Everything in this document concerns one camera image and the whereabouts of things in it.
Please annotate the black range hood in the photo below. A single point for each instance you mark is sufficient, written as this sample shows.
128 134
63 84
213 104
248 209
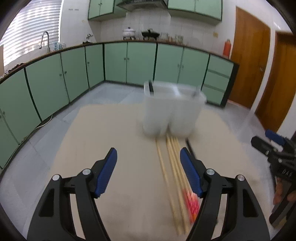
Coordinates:
132 5

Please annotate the wooden door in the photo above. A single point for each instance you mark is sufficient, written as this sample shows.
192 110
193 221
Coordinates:
280 88
250 50

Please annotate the green upper cabinets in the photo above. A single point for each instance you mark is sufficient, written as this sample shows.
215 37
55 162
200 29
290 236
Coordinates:
206 11

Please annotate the wooden door right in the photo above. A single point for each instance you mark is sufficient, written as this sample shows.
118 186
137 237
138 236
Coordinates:
280 88

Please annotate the black spoon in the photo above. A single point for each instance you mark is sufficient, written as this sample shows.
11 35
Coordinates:
151 89

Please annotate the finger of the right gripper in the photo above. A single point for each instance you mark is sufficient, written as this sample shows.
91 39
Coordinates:
262 146
280 140

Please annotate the person right hand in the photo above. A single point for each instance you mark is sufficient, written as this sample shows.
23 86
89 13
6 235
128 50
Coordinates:
278 196

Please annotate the black wok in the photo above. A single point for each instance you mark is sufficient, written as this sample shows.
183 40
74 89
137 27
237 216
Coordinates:
150 34

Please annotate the green lower cabinets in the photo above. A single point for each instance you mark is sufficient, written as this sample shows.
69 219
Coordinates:
35 91

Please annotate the patterned mug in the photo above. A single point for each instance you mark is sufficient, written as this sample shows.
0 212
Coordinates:
179 39

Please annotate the green cabinets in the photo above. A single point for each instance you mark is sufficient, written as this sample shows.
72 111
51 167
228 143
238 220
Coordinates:
35 91
206 11

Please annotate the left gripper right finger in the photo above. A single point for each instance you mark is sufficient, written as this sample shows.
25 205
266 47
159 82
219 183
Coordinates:
244 219

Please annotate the plain bamboo chopstick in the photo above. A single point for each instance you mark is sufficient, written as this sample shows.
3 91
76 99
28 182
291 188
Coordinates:
173 162
171 200

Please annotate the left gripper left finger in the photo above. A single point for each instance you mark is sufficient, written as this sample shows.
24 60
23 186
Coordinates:
53 219

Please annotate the orange thermos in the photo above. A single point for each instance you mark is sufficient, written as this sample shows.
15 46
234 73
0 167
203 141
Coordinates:
227 48

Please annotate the white lidded pot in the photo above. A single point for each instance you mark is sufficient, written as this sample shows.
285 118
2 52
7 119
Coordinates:
129 34

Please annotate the black chopstick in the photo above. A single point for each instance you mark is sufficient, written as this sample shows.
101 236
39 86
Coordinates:
190 149

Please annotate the silver spoon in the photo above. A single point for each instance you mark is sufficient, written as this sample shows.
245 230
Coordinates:
196 92

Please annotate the white twin utensil holder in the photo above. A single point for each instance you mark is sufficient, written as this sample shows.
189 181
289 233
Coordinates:
171 109

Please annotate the window blinds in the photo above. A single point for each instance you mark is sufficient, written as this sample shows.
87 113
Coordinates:
37 24

